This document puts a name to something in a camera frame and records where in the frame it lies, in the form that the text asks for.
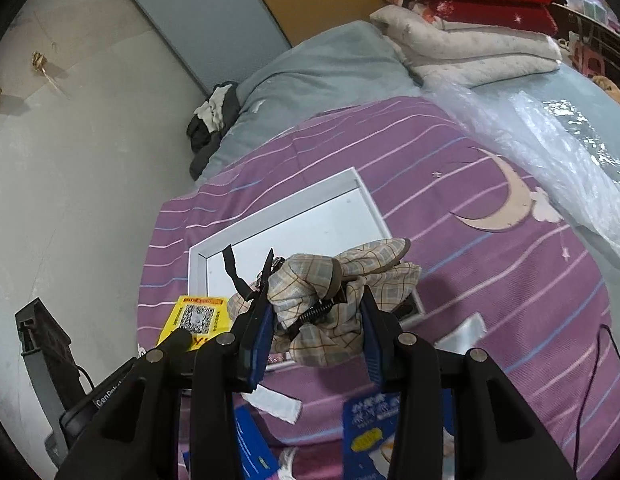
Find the black stand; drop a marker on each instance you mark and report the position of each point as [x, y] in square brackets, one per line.
[47, 345]

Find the pink stool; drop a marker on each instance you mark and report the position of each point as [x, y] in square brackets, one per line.
[590, 57]

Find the yellow packet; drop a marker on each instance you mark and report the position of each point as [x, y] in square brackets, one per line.
[197, 317]

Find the blue and white packet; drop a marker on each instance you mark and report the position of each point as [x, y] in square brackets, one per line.
[372, 435]

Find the folded white quilt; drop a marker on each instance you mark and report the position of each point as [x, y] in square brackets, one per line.
[465, 45]

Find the purple striped blanket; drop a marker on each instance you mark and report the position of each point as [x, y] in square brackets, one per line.
[490, 285]

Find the clear plastic bag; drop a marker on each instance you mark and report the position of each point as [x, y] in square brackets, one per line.
[540, 150]

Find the dark grey clothes pile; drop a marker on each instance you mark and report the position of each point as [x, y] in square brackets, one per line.
[209, 125]

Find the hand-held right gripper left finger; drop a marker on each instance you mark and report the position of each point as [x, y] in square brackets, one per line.
[257, 355]

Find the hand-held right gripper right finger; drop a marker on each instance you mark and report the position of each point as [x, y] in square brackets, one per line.
[372, 355]

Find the grey bed sheet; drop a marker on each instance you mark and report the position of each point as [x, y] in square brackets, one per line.
[330, 70]

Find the dark blue packet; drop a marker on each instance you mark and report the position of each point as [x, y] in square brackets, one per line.
[252, 442]

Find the grey door panel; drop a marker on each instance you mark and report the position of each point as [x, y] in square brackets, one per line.
[199, 15]

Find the white storage box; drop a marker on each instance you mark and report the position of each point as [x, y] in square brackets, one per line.
[300, 230]

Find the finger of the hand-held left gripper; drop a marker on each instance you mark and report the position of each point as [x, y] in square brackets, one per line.
[179, 341]

